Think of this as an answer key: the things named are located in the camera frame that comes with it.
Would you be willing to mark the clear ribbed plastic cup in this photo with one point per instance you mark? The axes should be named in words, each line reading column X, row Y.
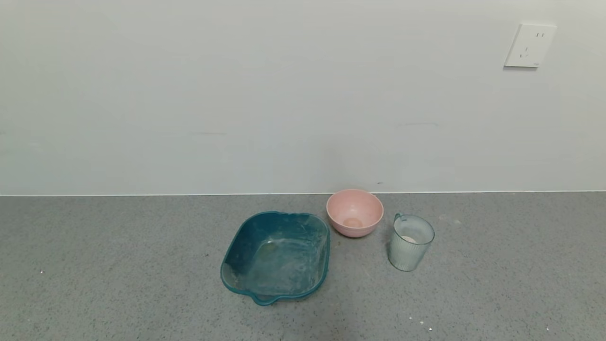
column 407, row 255

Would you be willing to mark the pink round bowl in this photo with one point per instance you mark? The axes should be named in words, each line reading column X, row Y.
column 364, row 208

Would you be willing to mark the teal plastic square tray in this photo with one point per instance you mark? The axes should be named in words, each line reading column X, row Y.
column 255, row 255

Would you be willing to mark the white wall power socket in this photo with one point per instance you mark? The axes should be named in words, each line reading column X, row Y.
column 529, row 45

